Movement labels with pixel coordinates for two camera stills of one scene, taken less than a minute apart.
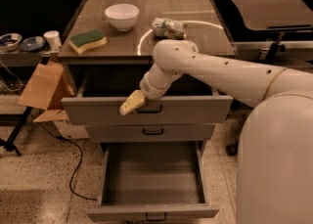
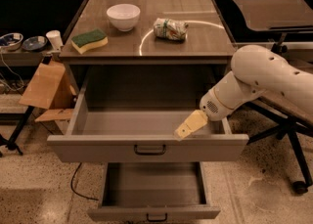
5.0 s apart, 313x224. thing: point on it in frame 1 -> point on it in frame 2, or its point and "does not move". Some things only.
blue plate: [33, 43] does not move
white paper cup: [53, 37] does not move
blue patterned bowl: [10, 42] does not move
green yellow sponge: [87, 40] does not move
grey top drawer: [99, 94] -> [142, 136]
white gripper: [150, 88] -> [211, 104]
